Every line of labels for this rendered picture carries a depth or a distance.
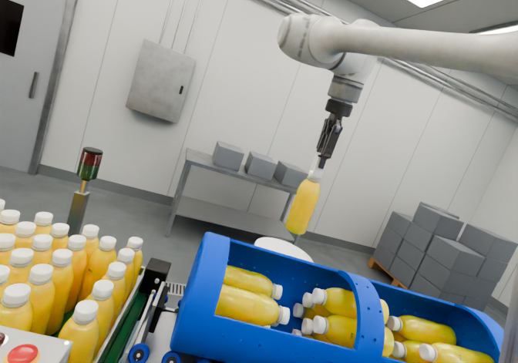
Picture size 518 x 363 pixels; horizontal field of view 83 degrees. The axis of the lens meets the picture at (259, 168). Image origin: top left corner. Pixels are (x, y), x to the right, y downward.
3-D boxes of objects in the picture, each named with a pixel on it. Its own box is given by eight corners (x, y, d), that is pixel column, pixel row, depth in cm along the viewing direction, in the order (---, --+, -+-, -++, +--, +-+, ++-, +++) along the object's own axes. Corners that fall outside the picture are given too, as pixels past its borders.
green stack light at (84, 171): (91, 181, 100) (95, 167, 100) (72, 175, 99) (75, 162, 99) (99, 176, 107) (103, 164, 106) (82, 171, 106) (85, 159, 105)
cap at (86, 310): (81, 305, 59) (83, 297, 58) (99, 311, 59) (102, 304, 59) (68, 318, 55) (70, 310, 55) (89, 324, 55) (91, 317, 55)
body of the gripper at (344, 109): (358, 105, 81) (346, 137, 84) (349, 102, 89) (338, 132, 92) (332, 98, 81) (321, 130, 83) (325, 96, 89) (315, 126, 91)
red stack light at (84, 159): (95, 167, 100) (98, 156, 99) (75, 161, 99) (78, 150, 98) (103, 164, 106) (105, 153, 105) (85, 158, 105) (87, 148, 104)
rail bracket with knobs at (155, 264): (156, 305, 92) (166, 277, 91) (133, 299, 91) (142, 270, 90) (163, 287, 102) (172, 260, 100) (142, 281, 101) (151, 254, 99)
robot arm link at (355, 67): (351, 82, 90) (315, 71, 84) (370, 28, 85) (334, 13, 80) (375, 88, 81) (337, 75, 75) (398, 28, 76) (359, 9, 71)
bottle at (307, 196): (304, 226, 101) (322, 177, 96) (306, 236, 94) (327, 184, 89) (284, 220, 100) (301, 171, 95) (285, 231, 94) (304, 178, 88)
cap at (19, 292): (-2, 297, 54) (-1, 288, 54) (21, 289, 58) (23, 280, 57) (8, 308, 53) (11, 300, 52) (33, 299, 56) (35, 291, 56)
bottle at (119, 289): (86, 352, 69) (105, 284, 66) (77, 331, 74) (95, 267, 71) (116, 341, 75) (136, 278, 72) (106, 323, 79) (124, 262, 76)
